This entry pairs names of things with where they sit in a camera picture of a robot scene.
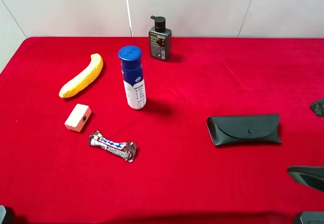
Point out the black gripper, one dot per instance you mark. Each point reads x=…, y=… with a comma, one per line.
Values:
x=311, y=176

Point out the black glasses case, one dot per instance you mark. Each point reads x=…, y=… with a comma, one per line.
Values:
x=228, y=130

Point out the black base right corner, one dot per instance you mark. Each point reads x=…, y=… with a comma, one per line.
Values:
x=309, y=217

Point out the black pump bottle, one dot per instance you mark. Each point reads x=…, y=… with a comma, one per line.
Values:
x=160, y=39

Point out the white pole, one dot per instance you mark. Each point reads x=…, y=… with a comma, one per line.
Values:
x=129, y=17

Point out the blue and white bottle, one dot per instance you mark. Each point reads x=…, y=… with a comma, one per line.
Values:
x=133, y=78

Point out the chocolate candy bar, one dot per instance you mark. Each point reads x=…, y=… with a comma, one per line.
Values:
x=125, y=150

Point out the yellow banana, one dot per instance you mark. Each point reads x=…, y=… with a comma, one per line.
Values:
x=84, y=78

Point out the black base left corner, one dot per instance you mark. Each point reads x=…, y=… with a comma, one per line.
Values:
x=7, y=215

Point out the black base corner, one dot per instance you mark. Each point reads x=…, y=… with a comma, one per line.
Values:
x=7, y=215
x=309, y=217

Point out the white rectangular block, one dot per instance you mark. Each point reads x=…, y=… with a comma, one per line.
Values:
x=78, y=117

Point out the red tablecloth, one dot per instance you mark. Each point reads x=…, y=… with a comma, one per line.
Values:
x=50, y=174

